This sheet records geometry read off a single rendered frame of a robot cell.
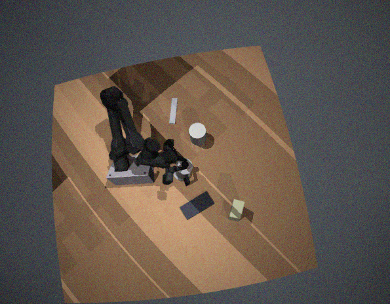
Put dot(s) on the clear glass french press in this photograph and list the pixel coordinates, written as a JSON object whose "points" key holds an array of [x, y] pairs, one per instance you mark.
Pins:
{"points": [[183, 175]]}

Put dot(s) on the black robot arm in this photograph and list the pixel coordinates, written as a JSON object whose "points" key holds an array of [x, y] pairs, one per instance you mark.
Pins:
{"points": [[118, 111]]}

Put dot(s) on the grey cylinder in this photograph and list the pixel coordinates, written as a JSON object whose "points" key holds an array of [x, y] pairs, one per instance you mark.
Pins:
{"points": [[197, 132]]}

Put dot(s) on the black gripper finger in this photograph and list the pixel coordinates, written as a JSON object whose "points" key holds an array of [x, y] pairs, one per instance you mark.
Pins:
{"points": [[179, 158], [177, 168]]}

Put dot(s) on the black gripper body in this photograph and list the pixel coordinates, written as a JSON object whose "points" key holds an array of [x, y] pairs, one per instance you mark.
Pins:
{"points": [[168, 176]]}

